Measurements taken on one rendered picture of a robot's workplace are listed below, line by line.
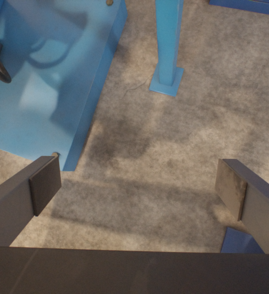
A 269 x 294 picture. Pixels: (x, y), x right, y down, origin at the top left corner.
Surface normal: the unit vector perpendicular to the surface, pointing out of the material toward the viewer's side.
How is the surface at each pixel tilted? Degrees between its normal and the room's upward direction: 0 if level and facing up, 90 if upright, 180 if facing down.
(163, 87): 0
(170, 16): 90
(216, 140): 0
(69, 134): 0
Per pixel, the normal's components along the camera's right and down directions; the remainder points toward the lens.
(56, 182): 1.00, 0.01
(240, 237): -0.14, -0.13
